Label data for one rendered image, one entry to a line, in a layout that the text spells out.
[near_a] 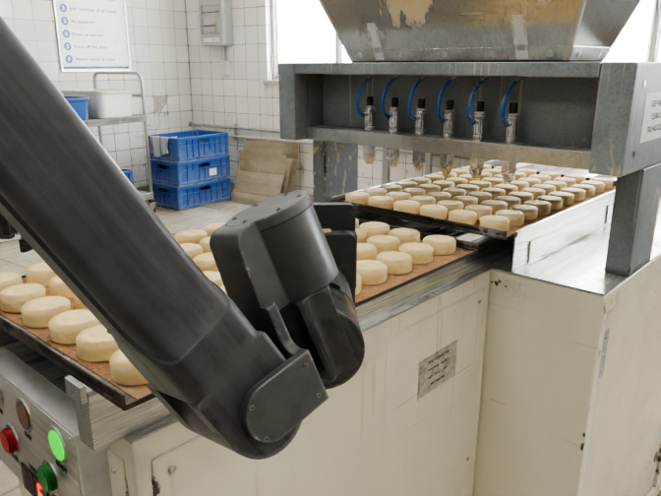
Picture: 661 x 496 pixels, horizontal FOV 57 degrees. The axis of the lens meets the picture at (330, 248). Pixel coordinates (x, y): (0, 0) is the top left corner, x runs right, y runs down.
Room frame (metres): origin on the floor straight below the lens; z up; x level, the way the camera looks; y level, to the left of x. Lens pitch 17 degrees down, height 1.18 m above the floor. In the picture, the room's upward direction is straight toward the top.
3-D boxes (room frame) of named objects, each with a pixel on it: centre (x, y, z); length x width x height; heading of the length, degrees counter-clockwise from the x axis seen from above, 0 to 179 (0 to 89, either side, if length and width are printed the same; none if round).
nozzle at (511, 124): (1.05, -0.30, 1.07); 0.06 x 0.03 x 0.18; 138
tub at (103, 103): (4.80, 1.77, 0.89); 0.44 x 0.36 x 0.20; 62
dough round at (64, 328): (0.59, 0.27, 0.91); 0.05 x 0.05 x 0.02
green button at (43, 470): (0.55, 0.30, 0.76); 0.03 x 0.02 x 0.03; 48
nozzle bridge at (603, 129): (1.24, -0.26, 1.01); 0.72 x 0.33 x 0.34; 48
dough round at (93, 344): (0.55, 0.22, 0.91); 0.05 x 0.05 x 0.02
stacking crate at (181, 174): (5.37, 1.24, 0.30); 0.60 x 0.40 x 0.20; 144
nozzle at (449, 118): (1.13, -0.21, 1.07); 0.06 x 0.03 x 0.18; 138
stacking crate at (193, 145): (5.37, 1.24, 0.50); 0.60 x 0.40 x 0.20; 146
